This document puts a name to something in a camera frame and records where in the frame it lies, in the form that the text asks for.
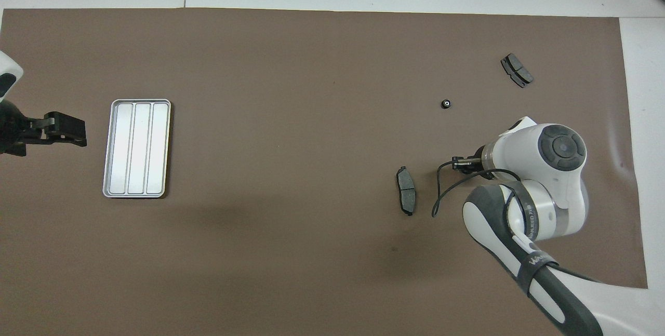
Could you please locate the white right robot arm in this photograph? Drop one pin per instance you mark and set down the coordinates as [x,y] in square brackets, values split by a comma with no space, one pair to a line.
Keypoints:
[550,180]

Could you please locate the silver metal tray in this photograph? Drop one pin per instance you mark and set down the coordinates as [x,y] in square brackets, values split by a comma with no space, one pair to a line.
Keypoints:
[137,149]

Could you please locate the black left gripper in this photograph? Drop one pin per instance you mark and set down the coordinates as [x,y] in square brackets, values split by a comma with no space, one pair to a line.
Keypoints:
[13,131]

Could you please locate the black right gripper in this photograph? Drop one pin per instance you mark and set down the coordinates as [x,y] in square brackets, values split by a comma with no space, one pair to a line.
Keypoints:
[467,164]

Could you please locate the long dark grey brake pad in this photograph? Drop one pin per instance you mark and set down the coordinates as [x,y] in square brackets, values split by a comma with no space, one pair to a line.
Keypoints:
[406,190]

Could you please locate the grooved dark grey brake pad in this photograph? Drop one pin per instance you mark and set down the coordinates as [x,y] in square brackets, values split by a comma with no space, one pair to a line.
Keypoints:
[517,70]

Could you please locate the brown table mat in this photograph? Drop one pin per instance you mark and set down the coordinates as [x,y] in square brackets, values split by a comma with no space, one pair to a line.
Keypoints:
[286,92]

